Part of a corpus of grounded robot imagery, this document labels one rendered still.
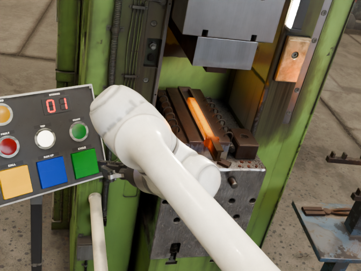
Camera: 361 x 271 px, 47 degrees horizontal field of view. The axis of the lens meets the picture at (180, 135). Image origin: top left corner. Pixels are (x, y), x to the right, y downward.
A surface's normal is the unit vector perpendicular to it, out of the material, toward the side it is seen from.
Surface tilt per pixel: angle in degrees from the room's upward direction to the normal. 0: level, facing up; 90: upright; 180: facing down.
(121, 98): 33
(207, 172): 52
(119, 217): 90
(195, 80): 90
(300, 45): 90
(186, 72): 90
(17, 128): 60
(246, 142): 0
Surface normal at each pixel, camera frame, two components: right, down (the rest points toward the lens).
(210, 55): 0.22, 0.54
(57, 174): 0.61, 0.01
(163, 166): -0.25, -0.46
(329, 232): 0.17, -0.84
